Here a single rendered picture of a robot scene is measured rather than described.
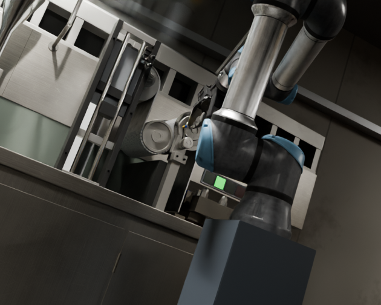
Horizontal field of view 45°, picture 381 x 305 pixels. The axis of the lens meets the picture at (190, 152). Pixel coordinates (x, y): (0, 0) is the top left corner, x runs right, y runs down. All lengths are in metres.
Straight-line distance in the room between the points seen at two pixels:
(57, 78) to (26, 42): 0.18
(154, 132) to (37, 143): 0.49
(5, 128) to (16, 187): 0.63
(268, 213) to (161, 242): 0.44
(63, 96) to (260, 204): 1.10
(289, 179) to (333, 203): 2.86
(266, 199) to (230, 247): 0.16
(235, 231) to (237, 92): 0.33
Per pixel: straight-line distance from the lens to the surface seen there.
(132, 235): 1.36
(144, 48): 1.60
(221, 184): 2.16
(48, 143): 1.90
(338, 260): 3.99
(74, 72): 1.97
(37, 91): 1.92
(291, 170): 1.11
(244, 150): 1.08
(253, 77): 1.11
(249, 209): 1.07
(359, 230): 4.11
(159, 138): 1.68
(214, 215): 1.74
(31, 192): 1.29
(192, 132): 1.73
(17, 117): 1.90
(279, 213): 1.08
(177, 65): 2.14
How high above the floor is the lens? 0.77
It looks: 13 degrees up
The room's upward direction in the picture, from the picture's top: 19 degrees clockwise
